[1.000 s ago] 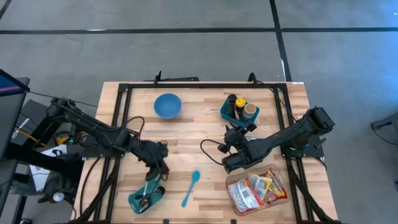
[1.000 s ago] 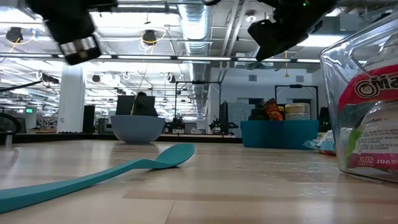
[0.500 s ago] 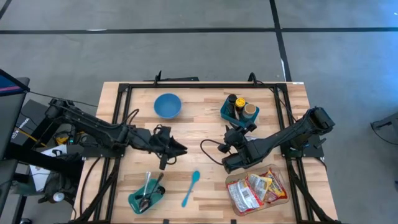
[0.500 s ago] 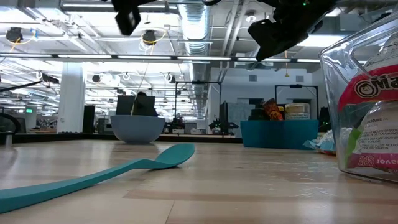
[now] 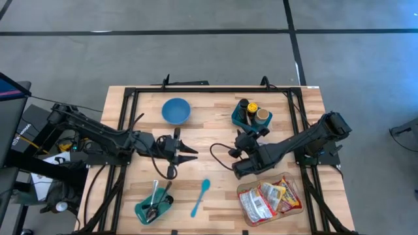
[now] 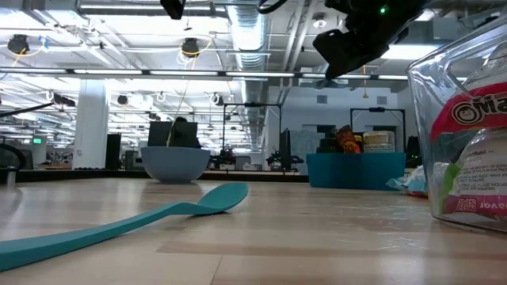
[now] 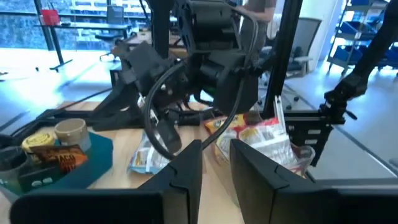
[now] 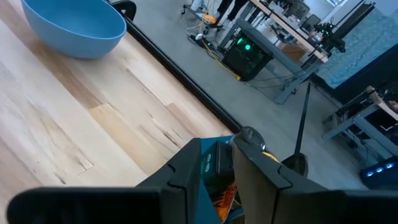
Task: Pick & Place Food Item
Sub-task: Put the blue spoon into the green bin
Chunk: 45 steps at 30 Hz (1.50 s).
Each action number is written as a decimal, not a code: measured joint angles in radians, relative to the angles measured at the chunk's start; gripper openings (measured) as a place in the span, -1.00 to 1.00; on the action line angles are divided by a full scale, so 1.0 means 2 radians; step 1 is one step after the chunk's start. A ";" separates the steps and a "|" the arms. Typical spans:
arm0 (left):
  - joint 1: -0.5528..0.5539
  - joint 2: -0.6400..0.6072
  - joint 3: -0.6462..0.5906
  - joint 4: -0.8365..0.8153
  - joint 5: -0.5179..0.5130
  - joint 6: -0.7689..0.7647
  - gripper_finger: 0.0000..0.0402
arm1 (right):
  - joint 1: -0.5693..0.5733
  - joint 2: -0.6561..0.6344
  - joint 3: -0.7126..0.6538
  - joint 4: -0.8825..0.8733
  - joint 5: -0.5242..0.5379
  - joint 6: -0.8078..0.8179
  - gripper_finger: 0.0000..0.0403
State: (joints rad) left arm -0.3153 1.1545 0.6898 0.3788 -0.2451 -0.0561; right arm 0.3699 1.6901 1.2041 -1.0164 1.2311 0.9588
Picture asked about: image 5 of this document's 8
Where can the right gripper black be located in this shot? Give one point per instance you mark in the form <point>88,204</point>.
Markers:
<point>249,143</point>

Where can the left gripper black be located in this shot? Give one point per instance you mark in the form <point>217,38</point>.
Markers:
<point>163,147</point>

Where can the dark green pepper tin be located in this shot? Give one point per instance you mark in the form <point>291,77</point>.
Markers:
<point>242,115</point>

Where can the jar with tan lid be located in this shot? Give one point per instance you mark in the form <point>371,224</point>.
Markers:
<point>262,115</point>

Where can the spice jar with yellow lid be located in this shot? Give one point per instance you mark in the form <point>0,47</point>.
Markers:
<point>251,107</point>

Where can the clear plastic container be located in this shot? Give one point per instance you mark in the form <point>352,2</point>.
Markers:
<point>248,182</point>

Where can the black spoon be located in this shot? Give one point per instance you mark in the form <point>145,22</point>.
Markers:
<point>165,192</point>

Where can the blue round bowl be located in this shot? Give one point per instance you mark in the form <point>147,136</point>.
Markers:
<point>176,111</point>

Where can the silver metal spoon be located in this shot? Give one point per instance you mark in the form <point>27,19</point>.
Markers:
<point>169,199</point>
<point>153,192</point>

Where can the teal rectangular dish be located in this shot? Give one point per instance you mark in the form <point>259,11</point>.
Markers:
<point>163,204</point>

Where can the red beef ramen pack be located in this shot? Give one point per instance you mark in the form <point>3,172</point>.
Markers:
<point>254,205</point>

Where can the red and yellow ramen pack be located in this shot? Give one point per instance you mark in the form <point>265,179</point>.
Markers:
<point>290,196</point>

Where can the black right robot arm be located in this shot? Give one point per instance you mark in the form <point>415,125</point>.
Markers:
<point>300,140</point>

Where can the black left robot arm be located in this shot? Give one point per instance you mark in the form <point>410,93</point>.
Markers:
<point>98,130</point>

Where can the blue condiment bin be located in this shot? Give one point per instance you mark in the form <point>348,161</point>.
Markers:
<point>235,119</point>

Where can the white round cap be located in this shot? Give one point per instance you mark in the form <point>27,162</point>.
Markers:
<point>61,206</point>

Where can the white paper sheet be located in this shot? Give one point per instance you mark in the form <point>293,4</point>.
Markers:
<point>40,187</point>

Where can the black equipment box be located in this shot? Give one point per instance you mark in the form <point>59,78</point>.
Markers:
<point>32,127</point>

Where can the monitor with blue screen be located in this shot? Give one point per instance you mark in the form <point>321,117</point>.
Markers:
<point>9,114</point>

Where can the black aluminium table frame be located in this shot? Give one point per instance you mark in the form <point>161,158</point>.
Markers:
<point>212,89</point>

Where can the black flat bracket bar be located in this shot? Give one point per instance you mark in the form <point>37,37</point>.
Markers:
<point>186,83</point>

